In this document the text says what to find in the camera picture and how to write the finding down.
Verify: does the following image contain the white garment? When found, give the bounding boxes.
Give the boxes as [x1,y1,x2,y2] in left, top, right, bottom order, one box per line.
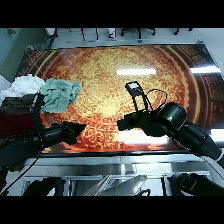
[0,73,46,101]

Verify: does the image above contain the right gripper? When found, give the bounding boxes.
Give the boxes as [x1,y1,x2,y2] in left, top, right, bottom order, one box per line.
[117,111,147,132]

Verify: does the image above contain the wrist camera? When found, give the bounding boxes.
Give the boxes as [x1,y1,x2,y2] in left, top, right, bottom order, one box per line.
[124,80,145,114]
[30,93,46,135]

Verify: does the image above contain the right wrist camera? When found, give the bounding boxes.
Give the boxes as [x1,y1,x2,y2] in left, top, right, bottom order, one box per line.
[124,80,145,114]

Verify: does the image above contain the black office chair base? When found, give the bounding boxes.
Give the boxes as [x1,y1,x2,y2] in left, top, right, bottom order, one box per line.
[173,27,194,36]
[120,27,157,40]

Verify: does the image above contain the pale green garment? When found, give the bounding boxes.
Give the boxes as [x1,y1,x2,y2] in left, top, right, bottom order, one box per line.
[40,77,83,114]

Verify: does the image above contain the dark red garment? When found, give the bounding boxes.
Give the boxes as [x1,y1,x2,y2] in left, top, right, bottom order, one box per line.
[0,112,43,136]

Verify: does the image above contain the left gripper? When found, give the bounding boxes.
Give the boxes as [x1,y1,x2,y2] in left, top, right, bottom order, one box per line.
[61,121,80,146]

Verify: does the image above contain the black cable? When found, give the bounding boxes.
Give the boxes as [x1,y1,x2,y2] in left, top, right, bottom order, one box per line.
[142,88,169,112]

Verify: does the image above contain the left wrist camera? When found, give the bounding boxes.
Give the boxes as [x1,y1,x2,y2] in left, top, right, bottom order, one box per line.
[30,93,46,135]

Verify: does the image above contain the silver frame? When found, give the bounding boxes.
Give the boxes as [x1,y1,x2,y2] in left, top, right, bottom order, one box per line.
[6,153,224,197]

